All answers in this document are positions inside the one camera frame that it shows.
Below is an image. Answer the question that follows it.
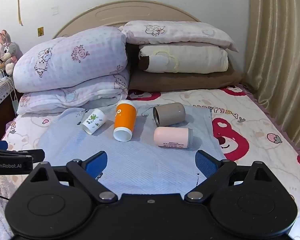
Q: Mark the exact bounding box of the grey cup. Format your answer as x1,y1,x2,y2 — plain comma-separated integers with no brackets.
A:
152,102,186,127

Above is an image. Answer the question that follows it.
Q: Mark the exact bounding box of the pink cup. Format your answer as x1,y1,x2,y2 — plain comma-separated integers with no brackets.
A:
153,126,194,148

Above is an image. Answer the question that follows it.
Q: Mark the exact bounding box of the white fuzzy blanket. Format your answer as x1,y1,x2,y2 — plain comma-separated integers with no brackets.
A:
0,174,26,240

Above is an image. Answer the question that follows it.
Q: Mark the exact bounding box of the cream pillow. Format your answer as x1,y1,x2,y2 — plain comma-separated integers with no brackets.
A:
138,44,229,75

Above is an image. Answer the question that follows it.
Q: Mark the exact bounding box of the light blue mat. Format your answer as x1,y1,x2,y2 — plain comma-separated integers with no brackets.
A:
37,106,227,202

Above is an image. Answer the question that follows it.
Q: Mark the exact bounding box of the white frog print paper cup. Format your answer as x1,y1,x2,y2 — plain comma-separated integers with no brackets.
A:
82,108,107,136

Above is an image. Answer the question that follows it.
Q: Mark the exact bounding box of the grey rabbit plush toy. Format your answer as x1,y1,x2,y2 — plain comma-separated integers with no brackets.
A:
0,29,24,74

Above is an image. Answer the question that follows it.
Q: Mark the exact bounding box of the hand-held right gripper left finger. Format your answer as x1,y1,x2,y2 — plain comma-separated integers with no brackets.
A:
27,151,118,204

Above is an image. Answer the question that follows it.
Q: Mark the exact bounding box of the pink checked pillow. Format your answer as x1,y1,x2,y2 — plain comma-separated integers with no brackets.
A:
119,20,239,53

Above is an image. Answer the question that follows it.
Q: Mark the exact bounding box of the beige headboard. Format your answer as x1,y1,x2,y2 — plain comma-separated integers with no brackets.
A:
51,1,203,41

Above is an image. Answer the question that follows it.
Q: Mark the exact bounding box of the grey patterned cloth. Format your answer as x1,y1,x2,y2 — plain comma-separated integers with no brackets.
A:
0,81,15,111

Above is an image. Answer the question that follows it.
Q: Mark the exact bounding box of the dark wooden nightstand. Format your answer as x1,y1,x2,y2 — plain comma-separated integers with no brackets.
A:
0,90,18,141

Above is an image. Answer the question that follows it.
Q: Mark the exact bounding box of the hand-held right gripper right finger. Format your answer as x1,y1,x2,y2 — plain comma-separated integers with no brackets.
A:
184,150,274,203

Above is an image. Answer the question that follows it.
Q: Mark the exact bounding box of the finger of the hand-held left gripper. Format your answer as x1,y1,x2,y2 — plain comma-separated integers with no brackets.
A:
0,141,45,164

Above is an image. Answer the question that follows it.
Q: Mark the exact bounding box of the beige curtain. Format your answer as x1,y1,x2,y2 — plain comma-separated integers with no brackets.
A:
244,0,300,159

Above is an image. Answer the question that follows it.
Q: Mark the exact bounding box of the orange and white cup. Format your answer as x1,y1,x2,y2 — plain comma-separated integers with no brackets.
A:
113,100,138,142

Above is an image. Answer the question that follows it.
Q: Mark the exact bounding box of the light green face mask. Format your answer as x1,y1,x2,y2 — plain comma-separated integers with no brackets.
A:
11,97,22,117

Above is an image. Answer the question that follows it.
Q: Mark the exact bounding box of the bear print bed sheet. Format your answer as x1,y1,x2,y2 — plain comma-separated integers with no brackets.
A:
1,83,300,240

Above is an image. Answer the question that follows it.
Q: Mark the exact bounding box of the yellow tape strip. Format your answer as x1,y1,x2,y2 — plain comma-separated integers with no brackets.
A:
17,0,24,27

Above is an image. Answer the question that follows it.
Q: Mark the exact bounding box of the brown folded blanket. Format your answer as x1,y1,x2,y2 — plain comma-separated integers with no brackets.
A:
127,41,243,92

